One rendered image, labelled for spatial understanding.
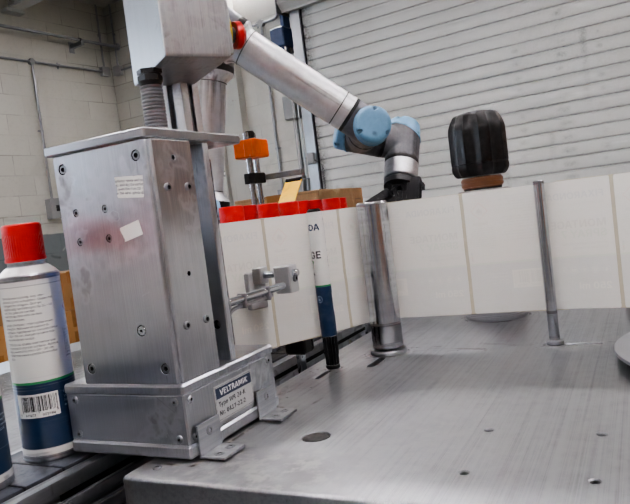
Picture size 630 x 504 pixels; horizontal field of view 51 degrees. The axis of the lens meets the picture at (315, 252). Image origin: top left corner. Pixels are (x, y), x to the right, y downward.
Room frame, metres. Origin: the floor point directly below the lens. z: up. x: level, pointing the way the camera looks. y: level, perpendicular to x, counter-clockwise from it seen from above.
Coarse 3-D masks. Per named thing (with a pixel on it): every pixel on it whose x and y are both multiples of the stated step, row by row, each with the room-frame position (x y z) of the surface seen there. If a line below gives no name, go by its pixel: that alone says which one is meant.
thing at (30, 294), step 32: (32, 224) 0.57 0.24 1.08; (32, 256) 0.56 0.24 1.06; (0, 288) 0.56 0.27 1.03; (32, 288) 0.55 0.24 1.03; (32, 320) 0.55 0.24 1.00; (64, 320) 0.58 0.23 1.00; (32, 352) 0.55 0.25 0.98; (64, 352) 0.57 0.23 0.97; (32, 384) 0.55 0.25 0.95; (64, 384) 0.56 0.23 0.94; (32, 416) 0.55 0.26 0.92; (64, 416) 0.56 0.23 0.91; (32, 448) 0.55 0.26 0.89; (64, 448) 0.56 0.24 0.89
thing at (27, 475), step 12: (276, 360) 0.85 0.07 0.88; (12, 456) 0.58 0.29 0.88; (72, 456) 0.56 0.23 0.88; (84, 456) 0.55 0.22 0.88; (24, 468) 0.54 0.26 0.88; (36, 468) 0.54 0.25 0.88; (48, 468) 0.53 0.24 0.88; (60, 468) 0.53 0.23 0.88; (24, 480) 0.51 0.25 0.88; (36, 480) 0.51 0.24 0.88; (0, 492) 0.49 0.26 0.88; (12, 492) 0.49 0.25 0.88
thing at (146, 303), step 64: (64, 192) 0.54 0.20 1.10; (192, 192) 0.54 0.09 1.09; (128, 256) 0.52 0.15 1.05; (192, 256) 0.53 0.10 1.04; (128, 320) 0.52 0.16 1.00; (192, 320) 0.52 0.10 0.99; (128, 384) 0.53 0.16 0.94; (192, 384) 0.51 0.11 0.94; (256, 384) 0.59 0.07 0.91; (128, 448) 0.53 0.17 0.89; (192, 448) 0.50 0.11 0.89
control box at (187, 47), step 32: (128, 0) 0.97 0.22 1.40; (160, 0) 0.86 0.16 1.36; (192, 0) 0.88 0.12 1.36; (224, 0) 0.90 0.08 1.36; (128, 32) 0.99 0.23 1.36; (160, 32) 0.86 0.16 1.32; (192, 32) 0.87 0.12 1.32; (224, 32) 0.89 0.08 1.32; (160, 64) 0.89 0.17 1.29; (192, 64) 0.91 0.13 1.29
